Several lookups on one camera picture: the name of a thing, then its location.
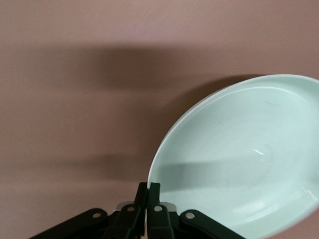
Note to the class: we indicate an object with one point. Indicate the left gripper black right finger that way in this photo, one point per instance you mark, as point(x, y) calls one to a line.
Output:
point(159, 221)

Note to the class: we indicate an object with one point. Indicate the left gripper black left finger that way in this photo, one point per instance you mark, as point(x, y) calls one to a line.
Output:
point(129, 219)

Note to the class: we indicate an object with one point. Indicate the pale green round plate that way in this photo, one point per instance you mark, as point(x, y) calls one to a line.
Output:
point(236, 149)

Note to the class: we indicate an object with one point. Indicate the brown table cover sheet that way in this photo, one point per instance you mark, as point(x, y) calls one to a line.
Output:
point(74, 124)

